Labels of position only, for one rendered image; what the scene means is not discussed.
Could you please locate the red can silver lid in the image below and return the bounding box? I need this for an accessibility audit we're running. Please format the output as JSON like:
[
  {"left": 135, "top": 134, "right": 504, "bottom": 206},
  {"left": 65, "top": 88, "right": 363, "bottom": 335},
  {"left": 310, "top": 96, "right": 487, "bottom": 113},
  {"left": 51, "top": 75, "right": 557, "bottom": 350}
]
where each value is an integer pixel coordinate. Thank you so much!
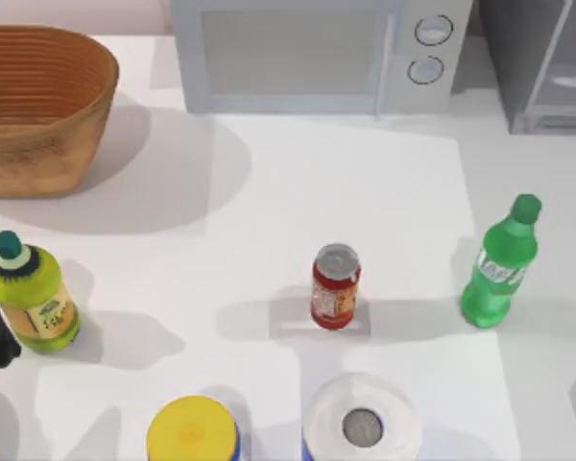
[{"left": 309, "top": 243, "right": 362, "bottom": 331}]

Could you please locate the pale microwave oven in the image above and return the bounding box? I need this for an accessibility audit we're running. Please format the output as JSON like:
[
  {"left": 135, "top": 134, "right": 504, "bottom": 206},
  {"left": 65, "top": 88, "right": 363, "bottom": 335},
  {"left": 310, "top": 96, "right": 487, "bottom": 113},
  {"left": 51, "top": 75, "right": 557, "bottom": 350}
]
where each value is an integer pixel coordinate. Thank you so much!
[{"left": 169, "top": 0, "right": 475, "bottom": 117}]

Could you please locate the white paper roll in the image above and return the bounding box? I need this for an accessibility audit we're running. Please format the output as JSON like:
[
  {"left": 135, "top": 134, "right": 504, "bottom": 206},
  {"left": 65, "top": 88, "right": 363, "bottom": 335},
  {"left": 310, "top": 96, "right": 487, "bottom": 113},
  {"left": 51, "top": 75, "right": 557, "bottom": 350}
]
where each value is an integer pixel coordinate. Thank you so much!
[{"left": 300, "top": 373, "right": 423, "bottom": 461}]

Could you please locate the microwave oven knob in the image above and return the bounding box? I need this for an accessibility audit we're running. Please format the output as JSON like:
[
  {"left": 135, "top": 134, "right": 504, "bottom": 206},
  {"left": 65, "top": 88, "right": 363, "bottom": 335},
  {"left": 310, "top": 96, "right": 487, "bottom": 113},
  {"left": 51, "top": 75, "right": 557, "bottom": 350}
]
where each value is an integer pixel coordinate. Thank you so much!
[
  {"left": 414, "top": 13, "right": 454, "bottom": 46},
  {"left": 407, "top": 54, "right": 445, "bottom": 86}
]

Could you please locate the green bottle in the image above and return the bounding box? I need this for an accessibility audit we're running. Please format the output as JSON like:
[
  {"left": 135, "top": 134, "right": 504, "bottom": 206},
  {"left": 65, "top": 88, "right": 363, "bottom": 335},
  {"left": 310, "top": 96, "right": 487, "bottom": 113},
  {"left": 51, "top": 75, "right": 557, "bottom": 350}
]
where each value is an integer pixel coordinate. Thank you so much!
[{"left": 459, "top": 193, "right": 543, "bottom": 330}]

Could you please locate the yellow-lidded blue container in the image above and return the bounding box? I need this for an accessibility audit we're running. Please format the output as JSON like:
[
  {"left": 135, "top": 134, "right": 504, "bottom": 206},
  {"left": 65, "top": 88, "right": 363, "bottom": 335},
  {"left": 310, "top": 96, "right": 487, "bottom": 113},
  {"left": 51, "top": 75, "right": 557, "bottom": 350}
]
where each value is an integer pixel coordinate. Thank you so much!
[{"left": 146, "top": 395, "right": 244, "bottom": 461}]

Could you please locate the yellow-green bottle teal cap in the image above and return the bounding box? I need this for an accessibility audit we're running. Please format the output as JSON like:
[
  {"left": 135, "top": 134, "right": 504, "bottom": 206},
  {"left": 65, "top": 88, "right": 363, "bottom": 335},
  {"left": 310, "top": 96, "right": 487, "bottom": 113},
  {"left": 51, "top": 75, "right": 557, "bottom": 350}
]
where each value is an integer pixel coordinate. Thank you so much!
[{"left": 0, "top": 230, "right": 82, "bottom": 355}]

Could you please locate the brown woven basket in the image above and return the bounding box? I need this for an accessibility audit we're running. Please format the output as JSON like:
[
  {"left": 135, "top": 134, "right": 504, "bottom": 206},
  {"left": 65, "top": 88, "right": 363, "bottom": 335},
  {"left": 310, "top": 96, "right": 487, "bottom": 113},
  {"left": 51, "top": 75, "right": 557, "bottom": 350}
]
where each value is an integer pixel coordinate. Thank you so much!
[{"left": 0, "top": 25, "right": 121, "bottom": 199}]

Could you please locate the microwave oven door handle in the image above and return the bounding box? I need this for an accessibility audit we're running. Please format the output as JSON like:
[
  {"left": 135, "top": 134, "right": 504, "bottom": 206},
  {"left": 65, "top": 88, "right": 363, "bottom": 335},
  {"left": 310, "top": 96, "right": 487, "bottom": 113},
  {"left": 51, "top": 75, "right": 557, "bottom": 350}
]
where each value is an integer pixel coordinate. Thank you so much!
[{"left": 375, "top": 12, "right": 396, "bottom": 122}]

